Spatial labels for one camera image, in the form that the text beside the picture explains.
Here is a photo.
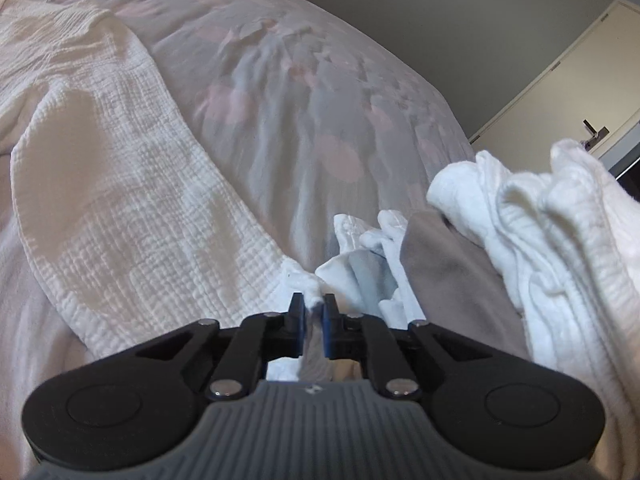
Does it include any white crinkled muslin garment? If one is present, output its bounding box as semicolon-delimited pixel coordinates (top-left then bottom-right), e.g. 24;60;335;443
1;0;321;358

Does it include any pile of white clothes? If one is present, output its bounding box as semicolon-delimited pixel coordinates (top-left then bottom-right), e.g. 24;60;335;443
280;140;639;479

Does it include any grey fabric piece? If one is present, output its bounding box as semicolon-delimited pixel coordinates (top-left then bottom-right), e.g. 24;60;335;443
400;207;529;359

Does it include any cream door with handle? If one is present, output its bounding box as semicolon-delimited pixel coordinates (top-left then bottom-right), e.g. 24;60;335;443
472;0;639;172

